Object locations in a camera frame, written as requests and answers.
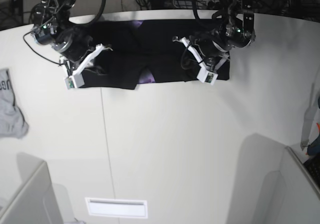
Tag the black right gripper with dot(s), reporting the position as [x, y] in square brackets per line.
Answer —
[75, 45]

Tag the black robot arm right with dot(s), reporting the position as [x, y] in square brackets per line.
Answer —
[52, 26]

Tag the black T-shirt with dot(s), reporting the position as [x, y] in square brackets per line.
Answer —
[143, 49]

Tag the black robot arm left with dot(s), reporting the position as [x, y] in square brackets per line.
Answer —
[230, 26]

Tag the white partition panel right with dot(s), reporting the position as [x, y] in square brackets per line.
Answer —
[301, 203]

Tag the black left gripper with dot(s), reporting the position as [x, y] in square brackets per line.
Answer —
[201, 49]

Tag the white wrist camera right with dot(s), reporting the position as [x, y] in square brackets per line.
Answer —
[74, 81]

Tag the black keyboard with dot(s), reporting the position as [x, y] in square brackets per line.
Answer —
[313, 167]

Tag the white partition panel left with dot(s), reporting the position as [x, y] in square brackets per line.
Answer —
[34, 202]

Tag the grey printed T-shirt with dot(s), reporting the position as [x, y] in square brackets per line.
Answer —
[12, 121]

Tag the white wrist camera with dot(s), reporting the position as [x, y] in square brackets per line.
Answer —
[206, 76]
[74, 81]

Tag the white partition panel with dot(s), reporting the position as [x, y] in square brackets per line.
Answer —
[301, 203]
[34, 202]

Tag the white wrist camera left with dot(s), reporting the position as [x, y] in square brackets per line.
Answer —
[206, 76]

